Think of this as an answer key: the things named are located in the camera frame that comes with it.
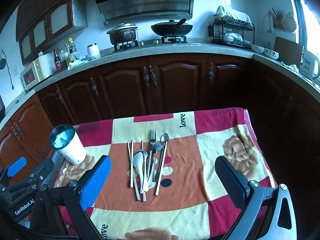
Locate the silver fork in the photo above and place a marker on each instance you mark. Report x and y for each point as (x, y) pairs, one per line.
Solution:
(152, 141)

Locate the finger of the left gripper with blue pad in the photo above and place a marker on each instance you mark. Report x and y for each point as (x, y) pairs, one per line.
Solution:
(14, 168)

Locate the gas stove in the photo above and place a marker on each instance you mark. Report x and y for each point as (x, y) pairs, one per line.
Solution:
(161, 41)

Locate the brown lower kitchen cabinets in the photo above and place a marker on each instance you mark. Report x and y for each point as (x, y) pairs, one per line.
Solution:
(283, 106)

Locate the oil bottle yellow cap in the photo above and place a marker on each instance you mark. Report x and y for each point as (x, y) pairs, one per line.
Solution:
(72, 50)

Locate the pale wooden chopstick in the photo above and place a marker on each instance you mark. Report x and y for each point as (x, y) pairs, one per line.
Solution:
(144, 193)

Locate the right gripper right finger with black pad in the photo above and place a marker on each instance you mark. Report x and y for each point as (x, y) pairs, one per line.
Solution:
(236, 184)

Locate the cream microwave oven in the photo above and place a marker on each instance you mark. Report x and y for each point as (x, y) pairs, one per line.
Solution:
(38, 70)

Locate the white electric kettle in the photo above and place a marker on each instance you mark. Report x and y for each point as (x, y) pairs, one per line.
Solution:
(310, 65)

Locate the silver spoon black handle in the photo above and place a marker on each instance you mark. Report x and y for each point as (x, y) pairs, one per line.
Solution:
(164, 139)

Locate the white utensil holder cup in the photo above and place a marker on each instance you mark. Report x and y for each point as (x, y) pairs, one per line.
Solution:
(66, 142)

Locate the patchwork fleece blanket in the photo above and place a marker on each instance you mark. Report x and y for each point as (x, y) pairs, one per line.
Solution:
(190, 202)

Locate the upper wall cabinet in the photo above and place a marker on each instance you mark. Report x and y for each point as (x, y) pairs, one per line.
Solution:
(38, 31)

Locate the patterned ceramic bowl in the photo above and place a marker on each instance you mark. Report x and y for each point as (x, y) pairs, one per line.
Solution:
(271, 54)

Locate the wall chopstick holder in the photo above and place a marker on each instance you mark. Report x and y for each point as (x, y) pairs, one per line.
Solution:
(277, 17)

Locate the white ceramic spoon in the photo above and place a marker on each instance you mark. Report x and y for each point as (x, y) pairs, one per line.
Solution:
(137, 161)

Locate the white kettle canister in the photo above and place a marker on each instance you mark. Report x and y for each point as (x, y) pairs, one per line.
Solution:
(93, 51)

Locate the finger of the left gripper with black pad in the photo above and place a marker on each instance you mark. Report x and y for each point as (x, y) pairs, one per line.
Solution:
(36, 177)

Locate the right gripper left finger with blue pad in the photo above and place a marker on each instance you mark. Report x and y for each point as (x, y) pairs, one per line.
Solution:
(81, 194)

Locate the black wok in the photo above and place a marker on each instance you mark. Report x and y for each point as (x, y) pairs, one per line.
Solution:
(172, 28)

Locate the wooden cutting board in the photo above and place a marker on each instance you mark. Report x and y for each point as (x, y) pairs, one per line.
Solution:
(289, 52)

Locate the dark sauce bottle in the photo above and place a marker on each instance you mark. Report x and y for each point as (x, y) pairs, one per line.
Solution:
(57, 61)

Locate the small silver spoon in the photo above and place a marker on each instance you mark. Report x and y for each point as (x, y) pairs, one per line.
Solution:
(145, 154)

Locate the light wooden chopstick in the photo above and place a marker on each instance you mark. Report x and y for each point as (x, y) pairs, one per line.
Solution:
(161, 169)

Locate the black dish rack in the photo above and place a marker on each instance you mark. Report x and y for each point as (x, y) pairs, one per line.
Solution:
(228, 31)

